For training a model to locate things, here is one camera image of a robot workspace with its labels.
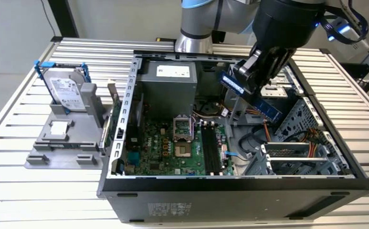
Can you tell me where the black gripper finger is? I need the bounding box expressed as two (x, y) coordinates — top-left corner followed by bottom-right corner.
(255, 47), (295, 86)
(236, 49), (263, 94)

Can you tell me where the blue RAM stick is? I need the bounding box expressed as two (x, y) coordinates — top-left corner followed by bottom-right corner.
(217, 70), (283, 123)

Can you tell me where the black RAM slot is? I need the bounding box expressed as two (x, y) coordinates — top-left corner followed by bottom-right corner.
(212, 121), (223, 176)
(208, 121), (219, 176)
(201, 121), (211, 176)
(204, 121), (215, 176)

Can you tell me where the silver drive cage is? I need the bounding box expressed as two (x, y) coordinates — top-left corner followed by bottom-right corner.
(224, 61), (302, 126)

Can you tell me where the round black speaker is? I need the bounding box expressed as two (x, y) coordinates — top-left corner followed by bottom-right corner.
(199, 101), (223, 115)

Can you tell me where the grey power supply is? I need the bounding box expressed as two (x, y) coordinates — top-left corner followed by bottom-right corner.
(136, 61), (197, 120)

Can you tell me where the thin locking lever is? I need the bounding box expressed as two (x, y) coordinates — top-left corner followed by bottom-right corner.
(188, 115), (196, 143)

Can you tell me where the metal socket cover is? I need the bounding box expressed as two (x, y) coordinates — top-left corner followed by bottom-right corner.
(172, 115), (193, 142)

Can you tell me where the CPU socket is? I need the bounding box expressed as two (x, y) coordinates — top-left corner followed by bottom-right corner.
(173, 142), (193, 158)

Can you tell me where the metal disk bay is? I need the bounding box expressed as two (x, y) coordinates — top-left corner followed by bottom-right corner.
(244, 140), (352, 177)

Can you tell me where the green motherboard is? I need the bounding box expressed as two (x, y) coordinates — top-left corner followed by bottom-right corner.
(124, 116), (235, 176)

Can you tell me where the green graphics card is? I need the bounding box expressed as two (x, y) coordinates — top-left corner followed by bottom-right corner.
(97, 80), (123, 156)

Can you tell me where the black PC case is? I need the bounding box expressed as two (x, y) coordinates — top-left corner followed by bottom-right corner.
(96, 49), (369, 224)

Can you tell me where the hard disk in blue carrier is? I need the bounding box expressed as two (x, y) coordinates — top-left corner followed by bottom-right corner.
(32, 61), (91, 114)

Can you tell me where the grey parts rack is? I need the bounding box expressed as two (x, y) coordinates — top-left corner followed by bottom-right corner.
(22, 82), (115, 170)

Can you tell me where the silver CPU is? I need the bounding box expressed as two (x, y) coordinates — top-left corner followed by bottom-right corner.
(49, 122), (68, 135)

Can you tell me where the dark wrist cable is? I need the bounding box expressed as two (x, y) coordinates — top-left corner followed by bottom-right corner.
(316, 0), (369, 45)

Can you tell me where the power supply wire bundle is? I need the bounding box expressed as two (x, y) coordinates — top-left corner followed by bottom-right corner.
(191, 108), (229, 120)

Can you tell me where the thin orange wire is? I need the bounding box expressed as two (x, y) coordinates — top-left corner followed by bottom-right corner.
(262, 120), (271, 143)

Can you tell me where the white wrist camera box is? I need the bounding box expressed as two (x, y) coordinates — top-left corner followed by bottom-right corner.
(328, 16), (369, 62)

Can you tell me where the black looped cable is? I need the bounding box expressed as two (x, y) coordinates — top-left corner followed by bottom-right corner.
(236, 125), (267, 156)

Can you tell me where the blue plug with black cable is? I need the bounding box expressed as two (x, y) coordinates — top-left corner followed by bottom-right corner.
(223, 150), (255, 159)

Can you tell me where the orange red yellow wire bundle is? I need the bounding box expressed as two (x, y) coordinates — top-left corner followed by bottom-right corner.
(303, 128), (324, 158)

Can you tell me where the black post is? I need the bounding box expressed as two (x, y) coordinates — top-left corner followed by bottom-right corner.
(48, 0), (80, 42)

